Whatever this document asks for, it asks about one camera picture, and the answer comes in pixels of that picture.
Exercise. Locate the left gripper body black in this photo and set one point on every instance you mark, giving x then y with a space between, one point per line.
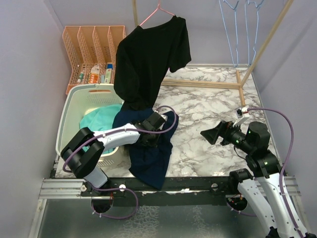
153 141

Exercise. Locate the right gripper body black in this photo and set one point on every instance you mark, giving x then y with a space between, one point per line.
233 134

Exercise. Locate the navy blue t shirt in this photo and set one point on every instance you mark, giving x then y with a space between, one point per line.
150 164

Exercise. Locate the teal t shirt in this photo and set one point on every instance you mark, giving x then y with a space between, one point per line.
101 118

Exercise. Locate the light blue wire hanger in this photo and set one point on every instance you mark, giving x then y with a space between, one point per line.
252 18

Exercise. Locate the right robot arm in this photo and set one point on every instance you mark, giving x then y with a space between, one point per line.
262 182

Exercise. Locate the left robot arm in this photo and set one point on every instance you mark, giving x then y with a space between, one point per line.
84 150

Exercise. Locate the black t shirt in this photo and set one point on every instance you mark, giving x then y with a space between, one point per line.
145 56

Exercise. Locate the pink hanger under black shirt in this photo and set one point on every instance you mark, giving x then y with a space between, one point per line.
158 8

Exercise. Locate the cream plastic laundry basket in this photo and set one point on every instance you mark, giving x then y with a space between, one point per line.
81 100

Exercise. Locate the orange plastic file organizer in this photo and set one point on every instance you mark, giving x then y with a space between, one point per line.
89 46

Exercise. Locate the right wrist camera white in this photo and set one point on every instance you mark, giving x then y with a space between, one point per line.
242 115

